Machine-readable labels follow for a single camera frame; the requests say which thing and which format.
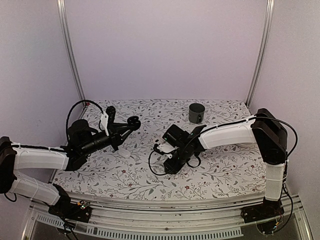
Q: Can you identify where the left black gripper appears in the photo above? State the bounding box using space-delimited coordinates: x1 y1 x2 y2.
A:
80 123 134 156

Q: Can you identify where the black earbud charging case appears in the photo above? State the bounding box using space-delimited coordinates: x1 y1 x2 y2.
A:
127 116 141 131

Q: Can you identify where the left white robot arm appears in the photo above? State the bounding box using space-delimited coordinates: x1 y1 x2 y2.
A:
0 116 141 223

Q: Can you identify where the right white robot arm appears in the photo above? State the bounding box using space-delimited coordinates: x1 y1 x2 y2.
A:
156 108 288 223

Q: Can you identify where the closed white charging case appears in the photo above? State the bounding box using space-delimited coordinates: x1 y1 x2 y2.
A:
118 148 131 158

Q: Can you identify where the open white charging case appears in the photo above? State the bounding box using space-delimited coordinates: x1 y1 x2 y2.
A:
152 137 164 145

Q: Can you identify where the dark grey mug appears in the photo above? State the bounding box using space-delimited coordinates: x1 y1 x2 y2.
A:
188 103 205 124

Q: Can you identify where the floral patterned table mat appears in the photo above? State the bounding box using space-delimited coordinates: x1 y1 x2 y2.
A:
53 98 283 201

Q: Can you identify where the striped ceramic saucer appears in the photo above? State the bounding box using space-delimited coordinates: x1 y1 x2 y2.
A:
236 143 254 148

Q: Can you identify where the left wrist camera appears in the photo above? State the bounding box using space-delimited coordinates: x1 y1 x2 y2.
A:
99 106 116 136

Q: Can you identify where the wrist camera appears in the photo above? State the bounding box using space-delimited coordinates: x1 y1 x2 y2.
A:
99 106 116 136
153 142 177 159

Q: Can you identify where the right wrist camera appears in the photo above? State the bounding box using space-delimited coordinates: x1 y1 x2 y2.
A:
153 142 177 159

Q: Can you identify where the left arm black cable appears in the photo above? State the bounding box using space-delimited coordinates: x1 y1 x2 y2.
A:
65 100 106 131

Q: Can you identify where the front aluminium rail base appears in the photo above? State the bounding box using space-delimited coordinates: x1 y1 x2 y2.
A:
22 193 313 240

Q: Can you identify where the left aluminium frame post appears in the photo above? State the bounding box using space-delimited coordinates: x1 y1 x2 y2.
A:
56 0 86 100

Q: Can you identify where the aluminium frame post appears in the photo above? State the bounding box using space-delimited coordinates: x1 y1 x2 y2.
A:
56 0 86 100
245 0 275 109

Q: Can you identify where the right aluminium frame post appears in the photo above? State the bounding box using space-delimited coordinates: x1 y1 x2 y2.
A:
245 0 275 109

